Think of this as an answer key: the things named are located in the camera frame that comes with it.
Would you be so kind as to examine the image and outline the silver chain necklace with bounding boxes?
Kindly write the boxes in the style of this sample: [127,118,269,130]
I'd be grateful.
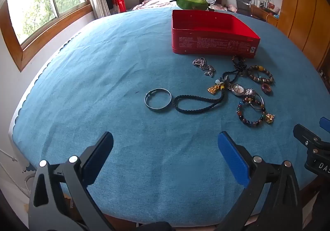
[192,57,216,77]

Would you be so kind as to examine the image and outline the green avocado plush toy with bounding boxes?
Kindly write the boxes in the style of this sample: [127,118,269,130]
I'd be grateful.
[169,0,215,12]

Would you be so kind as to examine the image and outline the brown wooden ring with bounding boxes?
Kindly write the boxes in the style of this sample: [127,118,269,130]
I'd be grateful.
[260,83,273,96]

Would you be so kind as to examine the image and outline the white coiled cord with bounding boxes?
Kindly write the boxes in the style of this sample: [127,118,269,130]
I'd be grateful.
[0,148,34,198]

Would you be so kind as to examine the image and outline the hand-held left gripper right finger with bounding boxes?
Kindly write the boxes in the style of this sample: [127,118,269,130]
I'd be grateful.
[215,131,301,231]

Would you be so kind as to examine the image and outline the brown beaded bracelet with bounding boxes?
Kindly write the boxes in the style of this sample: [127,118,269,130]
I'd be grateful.
[247,65,275,84]

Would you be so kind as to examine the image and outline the wooden wardrobe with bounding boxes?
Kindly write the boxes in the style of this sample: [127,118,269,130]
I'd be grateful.
[277,0,330,69]

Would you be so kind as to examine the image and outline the large wooden frame window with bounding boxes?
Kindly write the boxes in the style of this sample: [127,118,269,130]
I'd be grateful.
[0,0,94,72]

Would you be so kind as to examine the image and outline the red bag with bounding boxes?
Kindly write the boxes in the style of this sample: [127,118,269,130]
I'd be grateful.
[114,0,127,14]

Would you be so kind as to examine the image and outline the silver bangle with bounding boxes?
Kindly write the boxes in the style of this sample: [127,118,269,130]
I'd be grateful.
[144,88,172,112]

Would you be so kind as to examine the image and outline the red tin box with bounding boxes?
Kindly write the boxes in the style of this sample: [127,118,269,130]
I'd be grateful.
[171,9,261,59]

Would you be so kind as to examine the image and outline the black chair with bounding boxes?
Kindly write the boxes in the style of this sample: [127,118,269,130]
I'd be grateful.
[235,0,252,16]

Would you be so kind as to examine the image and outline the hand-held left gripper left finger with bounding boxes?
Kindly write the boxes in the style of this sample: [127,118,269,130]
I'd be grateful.
[28,131,115,231]

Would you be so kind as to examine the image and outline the wooden desk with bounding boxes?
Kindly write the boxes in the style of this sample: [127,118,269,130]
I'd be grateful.
[250,4,280,27]

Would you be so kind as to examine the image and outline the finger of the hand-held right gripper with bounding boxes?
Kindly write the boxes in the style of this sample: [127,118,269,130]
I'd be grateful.
[293,123,330,151]
[319,117,330,134]

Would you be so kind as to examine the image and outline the blue cloth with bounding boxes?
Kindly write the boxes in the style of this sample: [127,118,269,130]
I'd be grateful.
[9,5,330,228]

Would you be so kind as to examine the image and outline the black bead necklace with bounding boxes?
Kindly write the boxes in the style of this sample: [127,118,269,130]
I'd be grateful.
[231,55,247,78]

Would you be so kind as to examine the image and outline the silver wristwatch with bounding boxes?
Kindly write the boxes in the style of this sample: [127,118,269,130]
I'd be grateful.
[228,83,265,112]

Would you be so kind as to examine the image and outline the multicolour beaded bracelet gold charm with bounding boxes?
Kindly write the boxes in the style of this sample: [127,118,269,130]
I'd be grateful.
[236,95,276,128]

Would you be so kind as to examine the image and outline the black cord necklace gold pendant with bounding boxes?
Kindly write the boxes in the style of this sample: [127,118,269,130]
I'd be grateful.
[173,75,231,115]

